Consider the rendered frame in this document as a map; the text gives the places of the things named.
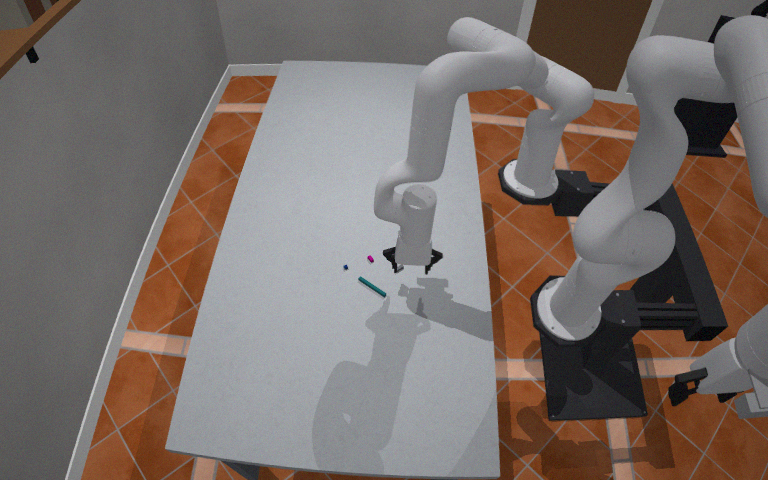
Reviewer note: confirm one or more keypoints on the turquoise rod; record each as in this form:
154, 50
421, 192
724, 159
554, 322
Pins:
372, 286

